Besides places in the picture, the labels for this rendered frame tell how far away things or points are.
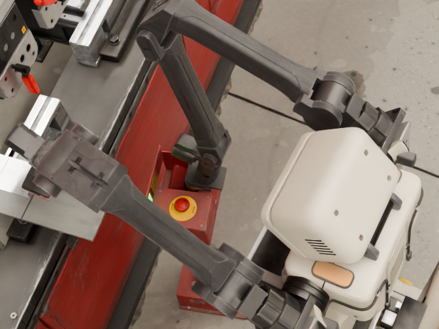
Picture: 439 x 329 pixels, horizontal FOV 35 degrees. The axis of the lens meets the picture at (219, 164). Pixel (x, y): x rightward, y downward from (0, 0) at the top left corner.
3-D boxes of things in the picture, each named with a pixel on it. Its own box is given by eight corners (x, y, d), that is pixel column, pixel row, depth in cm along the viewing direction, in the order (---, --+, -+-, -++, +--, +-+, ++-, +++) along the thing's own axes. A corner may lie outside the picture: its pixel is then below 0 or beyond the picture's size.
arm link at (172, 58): (152, 35, 136) (176, 0, 142) (129, 34, 139) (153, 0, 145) (221, 173, 167) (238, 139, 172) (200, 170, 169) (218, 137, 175)
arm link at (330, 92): (362, 126, 135) (370, 106, 138) (326, 93, 132) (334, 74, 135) (331, 140, 142) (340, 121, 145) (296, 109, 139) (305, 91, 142)
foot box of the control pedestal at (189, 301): (248, 320, 244) (246, 310, 234) (179, 309, 248) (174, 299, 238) (257, 266, 253) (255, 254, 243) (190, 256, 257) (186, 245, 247)
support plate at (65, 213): (93, 241, 155) (91, 240, 154) (-9, 211, 161) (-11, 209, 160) (123, 173, 163) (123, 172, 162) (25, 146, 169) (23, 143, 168)
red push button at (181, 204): (189, 217, 180) (187, 211, 177) (174, 215, 181) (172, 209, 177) (192, 203, 182) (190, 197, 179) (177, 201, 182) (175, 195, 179)
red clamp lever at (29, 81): (39, 96, 155) (25, 70, 147) (23, 93, 156) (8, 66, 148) (42, 90, 156) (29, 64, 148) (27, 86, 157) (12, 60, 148)
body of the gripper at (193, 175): (189, 161, 185) (192, 149, 178) (226, 170, 186) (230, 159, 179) (183, 183, 182) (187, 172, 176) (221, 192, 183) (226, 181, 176)
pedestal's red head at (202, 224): (210, 247, 188) (202, 221, 172) (152, 239, 190) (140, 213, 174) (223, 182, 197) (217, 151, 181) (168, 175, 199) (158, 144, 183)
